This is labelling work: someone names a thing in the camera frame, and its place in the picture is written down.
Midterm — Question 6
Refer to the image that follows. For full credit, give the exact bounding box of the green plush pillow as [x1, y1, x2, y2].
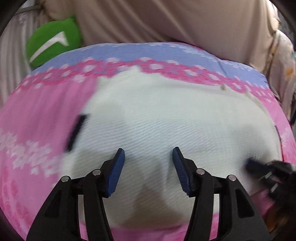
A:
[26, 16, 82, 69]

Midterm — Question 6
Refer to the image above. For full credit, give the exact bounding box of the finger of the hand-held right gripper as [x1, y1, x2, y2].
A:
[245, 157, 293, 186]

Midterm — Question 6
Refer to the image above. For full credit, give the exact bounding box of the pink floral bedsheet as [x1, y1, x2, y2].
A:
[0, 42, 296, 241]

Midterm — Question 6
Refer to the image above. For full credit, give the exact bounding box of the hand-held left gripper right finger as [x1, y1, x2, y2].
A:
[172, 147, 271, 241]

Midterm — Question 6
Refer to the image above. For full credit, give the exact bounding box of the beige draped cloth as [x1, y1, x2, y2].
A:
[43, 0, 281, 71]

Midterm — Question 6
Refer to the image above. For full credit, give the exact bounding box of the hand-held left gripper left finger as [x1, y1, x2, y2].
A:
[26, 148, 126, 241]

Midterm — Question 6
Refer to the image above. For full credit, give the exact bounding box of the white satin curtain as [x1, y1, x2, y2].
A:
[0, 6, 47, 109]

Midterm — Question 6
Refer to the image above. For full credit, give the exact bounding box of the white red navy knit sweater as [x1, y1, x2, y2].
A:
[61, 66, 284, 231]

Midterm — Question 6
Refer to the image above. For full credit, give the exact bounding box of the pale floral cloth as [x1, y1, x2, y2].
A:
[260, 29, 296, 127]

